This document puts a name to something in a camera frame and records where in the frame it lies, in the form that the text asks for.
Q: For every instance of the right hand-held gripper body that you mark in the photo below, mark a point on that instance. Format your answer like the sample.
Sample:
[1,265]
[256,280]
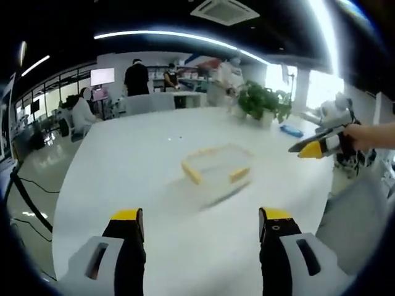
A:
[336,115]

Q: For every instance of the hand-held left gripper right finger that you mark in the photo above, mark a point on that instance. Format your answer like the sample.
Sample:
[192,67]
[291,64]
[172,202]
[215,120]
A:
[277,256]

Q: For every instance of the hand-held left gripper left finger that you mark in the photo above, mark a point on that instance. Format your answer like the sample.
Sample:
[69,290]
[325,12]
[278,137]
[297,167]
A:
[108,265]

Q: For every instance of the clear box with yellow buckles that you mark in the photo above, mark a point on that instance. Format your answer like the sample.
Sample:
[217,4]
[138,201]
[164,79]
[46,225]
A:
[216,172]

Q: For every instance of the person's right hand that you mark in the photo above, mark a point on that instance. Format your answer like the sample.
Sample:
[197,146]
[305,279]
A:
[361,135]

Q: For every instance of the blue flat object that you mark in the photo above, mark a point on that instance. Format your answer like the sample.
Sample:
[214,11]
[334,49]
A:
[292,130]

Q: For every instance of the potted green plant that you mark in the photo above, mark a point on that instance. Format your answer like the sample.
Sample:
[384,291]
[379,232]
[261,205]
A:
[262,101]

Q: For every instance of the wide bright ceiling light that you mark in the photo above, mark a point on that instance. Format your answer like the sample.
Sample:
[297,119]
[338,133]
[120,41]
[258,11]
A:
[331,34]

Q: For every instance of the white cabinet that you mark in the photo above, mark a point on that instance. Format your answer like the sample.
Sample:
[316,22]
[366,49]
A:
[191,100]

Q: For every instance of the ceiling air conditioner unit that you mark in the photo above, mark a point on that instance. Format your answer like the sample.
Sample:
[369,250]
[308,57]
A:
[225,10]

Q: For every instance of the long ceiling light strip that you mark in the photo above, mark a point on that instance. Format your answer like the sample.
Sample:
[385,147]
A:
[185,38]

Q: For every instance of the bright white screen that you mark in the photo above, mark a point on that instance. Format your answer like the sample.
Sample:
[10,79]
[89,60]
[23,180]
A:
[102,77]

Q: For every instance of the short ceiling light strip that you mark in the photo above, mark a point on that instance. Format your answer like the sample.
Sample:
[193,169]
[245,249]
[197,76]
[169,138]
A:
[35,65]

